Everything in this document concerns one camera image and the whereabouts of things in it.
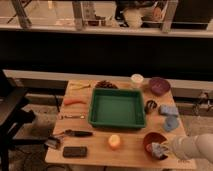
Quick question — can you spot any green plastic tray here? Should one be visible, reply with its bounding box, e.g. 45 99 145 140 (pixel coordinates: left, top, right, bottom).
88 88 146 129

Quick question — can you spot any purple bowl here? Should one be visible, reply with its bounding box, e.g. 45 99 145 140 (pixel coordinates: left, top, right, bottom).
149 77 171 96

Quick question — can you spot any light blue towel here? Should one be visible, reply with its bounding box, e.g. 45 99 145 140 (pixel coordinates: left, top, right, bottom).
151 142 168 160

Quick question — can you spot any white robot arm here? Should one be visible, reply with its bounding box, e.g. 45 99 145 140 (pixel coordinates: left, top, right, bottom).
166 133 213 163

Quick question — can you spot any blue sponge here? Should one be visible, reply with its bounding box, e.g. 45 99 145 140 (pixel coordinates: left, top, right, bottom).
159 105 179 116

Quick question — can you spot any metal fixture right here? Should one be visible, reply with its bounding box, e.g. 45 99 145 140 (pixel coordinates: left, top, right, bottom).
193 90 213 115

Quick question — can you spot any small black metal box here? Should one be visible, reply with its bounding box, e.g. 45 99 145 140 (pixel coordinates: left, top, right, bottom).
45 137 61 149

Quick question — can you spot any white lidded cup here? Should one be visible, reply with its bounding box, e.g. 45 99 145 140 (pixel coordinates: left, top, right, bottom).
130 74 144 89

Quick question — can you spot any orange carrot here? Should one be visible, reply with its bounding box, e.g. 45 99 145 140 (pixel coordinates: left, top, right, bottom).
63 99 86 106

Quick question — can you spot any red bowl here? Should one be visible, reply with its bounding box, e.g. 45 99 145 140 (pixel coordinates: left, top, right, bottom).
143 132 166 160

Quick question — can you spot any black stand left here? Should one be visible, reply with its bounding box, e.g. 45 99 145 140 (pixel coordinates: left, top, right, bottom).
0 70 36 171

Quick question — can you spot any yellow apple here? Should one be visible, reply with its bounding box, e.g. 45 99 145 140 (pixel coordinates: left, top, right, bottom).
108 134 121 150

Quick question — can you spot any black rectangular remote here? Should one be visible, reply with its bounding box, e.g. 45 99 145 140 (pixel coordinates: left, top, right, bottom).
63 146 87 158

